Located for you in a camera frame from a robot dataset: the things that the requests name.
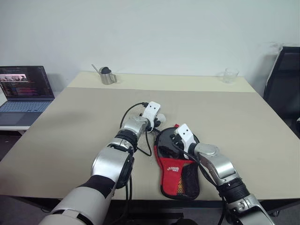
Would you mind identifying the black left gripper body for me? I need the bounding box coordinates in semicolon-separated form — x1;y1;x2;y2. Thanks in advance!
147;120;161;133

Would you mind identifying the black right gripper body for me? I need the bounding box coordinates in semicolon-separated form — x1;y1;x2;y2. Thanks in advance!
170;132;185;149

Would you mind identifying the black pad with red edge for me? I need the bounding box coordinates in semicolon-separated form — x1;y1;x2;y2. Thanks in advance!
158;130;188;160

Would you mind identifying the black and red paddle case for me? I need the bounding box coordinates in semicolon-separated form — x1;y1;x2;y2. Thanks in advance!
153;123;201;200

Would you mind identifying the clear glass cup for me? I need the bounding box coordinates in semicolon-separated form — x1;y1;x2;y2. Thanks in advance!
219;67;240;84

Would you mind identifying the thin metal stick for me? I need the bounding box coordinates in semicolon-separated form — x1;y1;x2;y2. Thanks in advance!
90;63;102;75

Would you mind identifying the black office chair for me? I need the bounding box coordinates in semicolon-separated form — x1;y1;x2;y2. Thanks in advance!
262;46;300;139

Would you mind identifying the open grey laptop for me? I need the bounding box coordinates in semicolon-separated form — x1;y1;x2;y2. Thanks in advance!
0;65;56;127

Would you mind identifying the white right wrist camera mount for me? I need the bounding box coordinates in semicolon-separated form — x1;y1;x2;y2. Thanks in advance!
175;123;197;153

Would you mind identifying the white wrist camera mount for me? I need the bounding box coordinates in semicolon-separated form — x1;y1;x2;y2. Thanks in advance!
142;101;167;129
175;123;197;153

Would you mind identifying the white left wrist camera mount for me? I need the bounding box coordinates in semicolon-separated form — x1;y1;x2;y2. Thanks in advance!
142;101;167;129

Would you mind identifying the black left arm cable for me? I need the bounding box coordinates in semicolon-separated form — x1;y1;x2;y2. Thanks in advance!
118;101;156;157

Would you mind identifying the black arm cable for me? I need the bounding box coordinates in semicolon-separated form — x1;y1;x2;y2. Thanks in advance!
118;101;156;157
172;140;225;202

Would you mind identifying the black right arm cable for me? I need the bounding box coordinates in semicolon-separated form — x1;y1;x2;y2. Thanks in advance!
172;140;225;202

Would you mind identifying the stainless steel cup with handle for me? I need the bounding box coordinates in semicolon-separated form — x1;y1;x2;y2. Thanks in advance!
100;67;117;85

